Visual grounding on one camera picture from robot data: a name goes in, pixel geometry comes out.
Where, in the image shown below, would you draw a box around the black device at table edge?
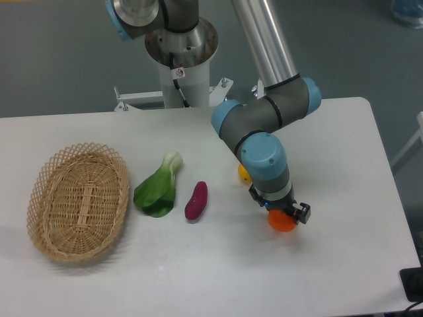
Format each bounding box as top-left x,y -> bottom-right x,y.
399,267 -> 422,302

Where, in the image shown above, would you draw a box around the white frame at right edge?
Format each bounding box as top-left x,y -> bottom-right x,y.
390,112 -> 422,174

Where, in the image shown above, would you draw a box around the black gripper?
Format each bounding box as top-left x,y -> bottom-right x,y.
249,185 -> 311,224

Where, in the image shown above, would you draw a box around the woven wicker basket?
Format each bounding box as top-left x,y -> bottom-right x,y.
26,143 -> 130,263

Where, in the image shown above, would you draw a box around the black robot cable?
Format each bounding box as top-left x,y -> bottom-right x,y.
169,52 -> 192,108

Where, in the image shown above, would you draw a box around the green bok choy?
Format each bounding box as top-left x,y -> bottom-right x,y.
133,151 -> 183,218

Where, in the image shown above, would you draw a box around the blue bag in background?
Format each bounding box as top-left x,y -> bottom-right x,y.
391,0 -> 422,29

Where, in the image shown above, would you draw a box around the purple sweet potato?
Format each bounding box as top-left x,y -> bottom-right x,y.
184,181 -> 208,222

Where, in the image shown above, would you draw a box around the yellow fruit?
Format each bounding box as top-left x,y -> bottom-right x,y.
237,164 -> 252,184

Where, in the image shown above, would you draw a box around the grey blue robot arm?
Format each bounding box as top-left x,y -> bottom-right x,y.
106,1 -> 321,224

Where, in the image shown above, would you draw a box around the orange fruit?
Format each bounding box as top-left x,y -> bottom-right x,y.
268,209 -> 297,232

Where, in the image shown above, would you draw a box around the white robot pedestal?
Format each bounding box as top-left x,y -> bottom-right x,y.
114,18 -> 233,111

